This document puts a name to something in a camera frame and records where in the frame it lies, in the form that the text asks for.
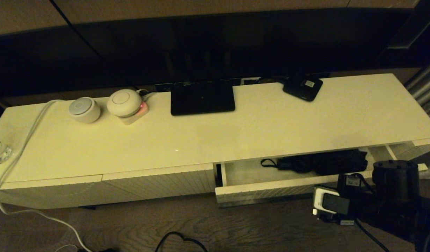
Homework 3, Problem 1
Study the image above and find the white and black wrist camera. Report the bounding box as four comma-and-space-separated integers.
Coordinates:
312, 187, 352, 225

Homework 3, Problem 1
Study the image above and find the white power strip red light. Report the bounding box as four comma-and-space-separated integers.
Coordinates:
120, 101, 150, 126

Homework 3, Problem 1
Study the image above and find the thin black wall cable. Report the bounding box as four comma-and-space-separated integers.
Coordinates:
50, 0, 140, 90

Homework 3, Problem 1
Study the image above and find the white round dome device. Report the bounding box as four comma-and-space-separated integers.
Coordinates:
107, 89, 143, 118

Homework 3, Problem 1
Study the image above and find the black television base plate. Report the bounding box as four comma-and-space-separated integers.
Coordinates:
171, 81, 236, 117

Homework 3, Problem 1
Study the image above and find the white cabinet drawer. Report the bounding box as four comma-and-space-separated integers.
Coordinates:
215, 145, 429, 208

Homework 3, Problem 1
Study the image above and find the white speaker with grey top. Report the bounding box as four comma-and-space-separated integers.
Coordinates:
68, 97, 102, 124

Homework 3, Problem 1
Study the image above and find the black cable on floor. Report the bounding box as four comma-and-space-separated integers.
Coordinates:
155, 232, 208, 252

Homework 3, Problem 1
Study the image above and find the black flat screen television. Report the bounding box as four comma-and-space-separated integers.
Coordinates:
0, 8, 425, 98

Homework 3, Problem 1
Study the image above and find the silver pleated curtain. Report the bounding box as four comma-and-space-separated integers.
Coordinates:
404, 58, 430, 126

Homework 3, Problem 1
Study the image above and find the thin black camera cable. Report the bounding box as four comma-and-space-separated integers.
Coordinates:
354, 219, 391, 252

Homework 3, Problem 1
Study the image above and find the white TV cabinet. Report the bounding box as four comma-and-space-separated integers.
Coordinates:
0, 73, 430, 210

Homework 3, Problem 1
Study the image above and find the small black set-top box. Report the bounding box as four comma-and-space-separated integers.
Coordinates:
283, 75, 323, 102

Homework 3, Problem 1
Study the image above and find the black umbrella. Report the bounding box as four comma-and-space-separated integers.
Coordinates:
261, 149, 369, 175

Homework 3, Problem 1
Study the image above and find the thick white power cable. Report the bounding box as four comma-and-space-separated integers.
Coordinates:
0, 100, 93, 252

